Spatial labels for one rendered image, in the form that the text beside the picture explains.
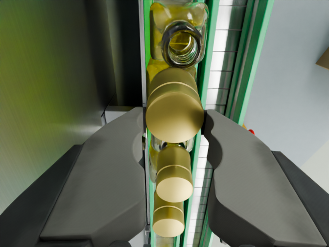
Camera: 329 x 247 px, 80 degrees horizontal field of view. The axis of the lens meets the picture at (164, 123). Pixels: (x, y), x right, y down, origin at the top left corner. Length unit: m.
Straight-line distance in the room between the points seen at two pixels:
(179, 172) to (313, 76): 0.56
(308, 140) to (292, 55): 0.30
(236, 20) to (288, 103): 0.35
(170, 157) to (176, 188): 0.03
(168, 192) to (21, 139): 0.13
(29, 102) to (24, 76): 0.02
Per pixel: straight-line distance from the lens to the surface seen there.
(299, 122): 0.74
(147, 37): 0.32
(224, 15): 0.42
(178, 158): 0.19
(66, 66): 0.26
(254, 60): 0.35
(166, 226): 0.23
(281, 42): 0.61
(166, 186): 0.18
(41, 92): 0.21
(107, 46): 0.53
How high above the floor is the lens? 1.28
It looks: 59 degrees down
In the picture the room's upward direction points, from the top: 178 degrees counter-clockwise
